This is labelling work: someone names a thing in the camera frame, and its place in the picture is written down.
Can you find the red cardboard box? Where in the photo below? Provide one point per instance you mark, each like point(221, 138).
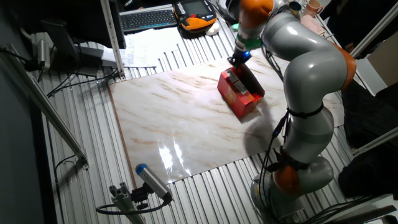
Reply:
point(236, 102)

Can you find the aluminium frame post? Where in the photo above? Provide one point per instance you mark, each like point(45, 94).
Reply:
point(113, 37)

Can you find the silver camera with blue cap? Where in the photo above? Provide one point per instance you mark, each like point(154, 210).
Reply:
point(152, 182)

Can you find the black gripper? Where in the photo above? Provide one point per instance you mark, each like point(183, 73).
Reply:
point(240, 58)

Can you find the white rounded object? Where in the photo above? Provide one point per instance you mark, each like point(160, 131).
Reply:
point(213, 29)

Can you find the black round device on plate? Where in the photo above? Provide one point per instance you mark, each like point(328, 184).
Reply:
point(231, 9)

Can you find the pink cup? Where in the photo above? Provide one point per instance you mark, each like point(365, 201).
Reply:
point(314, 7)

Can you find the pink cloth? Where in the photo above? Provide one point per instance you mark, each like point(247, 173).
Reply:
point(312, 25)

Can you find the black computer keyboard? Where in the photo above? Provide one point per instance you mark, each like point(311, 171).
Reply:
point(147, 19)

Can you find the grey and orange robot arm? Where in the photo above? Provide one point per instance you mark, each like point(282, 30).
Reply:
point(314, 71)

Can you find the person in dark clothes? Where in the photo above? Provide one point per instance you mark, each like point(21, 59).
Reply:
point(351, 18)

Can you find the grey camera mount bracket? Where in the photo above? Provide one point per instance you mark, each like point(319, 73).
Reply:
point(124, 202)

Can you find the black computer monitor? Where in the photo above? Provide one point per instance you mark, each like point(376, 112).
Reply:
point(62, 18)

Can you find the aluminium frame beam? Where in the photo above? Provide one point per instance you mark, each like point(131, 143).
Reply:
point(373, 31)
point(373, 140)
point(46, 109)

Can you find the teal cup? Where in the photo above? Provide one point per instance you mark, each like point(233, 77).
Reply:
point(294, 7)

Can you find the small silver cylinder camera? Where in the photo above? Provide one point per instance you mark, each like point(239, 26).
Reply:
point(43, 54)

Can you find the orange and black teach pendant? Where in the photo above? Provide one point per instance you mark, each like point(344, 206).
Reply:
point(194, 14)

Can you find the white paper sheets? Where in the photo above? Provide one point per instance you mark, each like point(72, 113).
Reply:
point(149, 46)

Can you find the black bag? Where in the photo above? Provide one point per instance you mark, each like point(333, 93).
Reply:
point(363, 118)

